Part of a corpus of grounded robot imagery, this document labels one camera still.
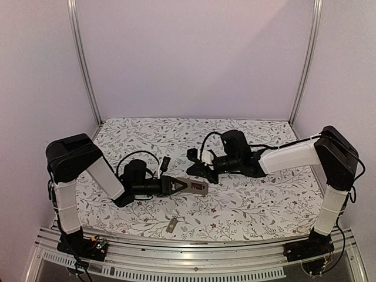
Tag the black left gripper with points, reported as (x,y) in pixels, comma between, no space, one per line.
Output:
(166,188)

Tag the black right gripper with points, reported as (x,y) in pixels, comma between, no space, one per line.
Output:
(203,170)

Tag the white remote control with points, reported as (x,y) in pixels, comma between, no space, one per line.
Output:
(189,189)

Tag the grey battery compartment cover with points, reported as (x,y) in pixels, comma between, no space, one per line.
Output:
(171,226)

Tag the black battery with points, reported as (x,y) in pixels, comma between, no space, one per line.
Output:
(198,186)

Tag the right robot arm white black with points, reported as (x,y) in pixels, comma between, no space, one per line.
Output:
(329,149)

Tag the floral patterned table mat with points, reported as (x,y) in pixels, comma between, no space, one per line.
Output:
(238,208)

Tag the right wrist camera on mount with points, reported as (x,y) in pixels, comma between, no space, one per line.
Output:
(206,156)

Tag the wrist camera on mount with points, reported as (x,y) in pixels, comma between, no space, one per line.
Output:
(163,166)
(206,156)

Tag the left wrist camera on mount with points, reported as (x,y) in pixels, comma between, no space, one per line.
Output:
(163,166)

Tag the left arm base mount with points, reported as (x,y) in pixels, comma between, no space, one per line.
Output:
(94,248)

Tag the front aluminium rail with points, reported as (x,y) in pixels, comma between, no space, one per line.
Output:
(157,255)

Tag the white slotted cable duct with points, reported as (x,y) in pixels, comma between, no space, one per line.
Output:
(260,274)

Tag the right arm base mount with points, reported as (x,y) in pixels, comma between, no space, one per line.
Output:
(315,245)

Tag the right aluminium frame post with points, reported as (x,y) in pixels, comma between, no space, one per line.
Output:
(309,54)

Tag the aluminium frame post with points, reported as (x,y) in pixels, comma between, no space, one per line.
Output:
(80,53)
(309,54)

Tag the left aluminium frame post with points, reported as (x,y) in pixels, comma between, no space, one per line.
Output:
(80,53)

